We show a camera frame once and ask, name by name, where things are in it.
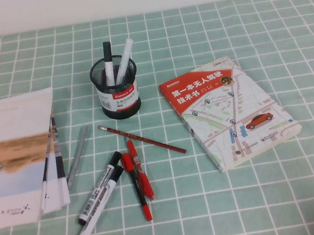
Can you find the black mesh pen holder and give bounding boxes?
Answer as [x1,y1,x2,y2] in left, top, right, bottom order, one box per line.
[87,52,145,123]

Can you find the red gel pen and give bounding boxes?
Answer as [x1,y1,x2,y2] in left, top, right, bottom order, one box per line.
[125,134,156,205]

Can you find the white pen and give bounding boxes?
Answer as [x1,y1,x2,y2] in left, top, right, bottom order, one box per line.
[108,37,140,86]

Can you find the black pen with red caps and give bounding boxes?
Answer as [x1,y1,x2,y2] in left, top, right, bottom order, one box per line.
[119,149,154,225]

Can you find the grey pen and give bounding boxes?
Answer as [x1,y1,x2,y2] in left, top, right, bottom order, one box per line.
[58,125,98,189]

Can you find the red pencil with eraser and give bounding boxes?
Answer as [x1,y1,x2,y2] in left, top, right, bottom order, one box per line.
[98,113,188,166]

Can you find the self-driving book with map cover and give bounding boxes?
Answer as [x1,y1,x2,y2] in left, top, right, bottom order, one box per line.
[156,46,306,181]

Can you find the black capped whiteboard marker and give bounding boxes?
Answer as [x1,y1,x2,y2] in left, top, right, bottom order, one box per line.
[68,150,132,226]
[67,164,135,235]
[100,40,118,87]

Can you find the white brochure with black stripe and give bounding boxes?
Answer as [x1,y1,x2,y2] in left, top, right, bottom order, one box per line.
[44,114,71,204]

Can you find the green checked tablecloth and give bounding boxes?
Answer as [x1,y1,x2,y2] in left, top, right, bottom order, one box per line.
[0,0,314,235]

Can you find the white brochure with small logo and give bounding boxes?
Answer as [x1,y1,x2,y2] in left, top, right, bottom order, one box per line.
[25,109,67,216]

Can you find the AgileX brochure with desert photo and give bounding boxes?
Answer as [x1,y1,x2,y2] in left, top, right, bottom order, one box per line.
[0,87,73,233]

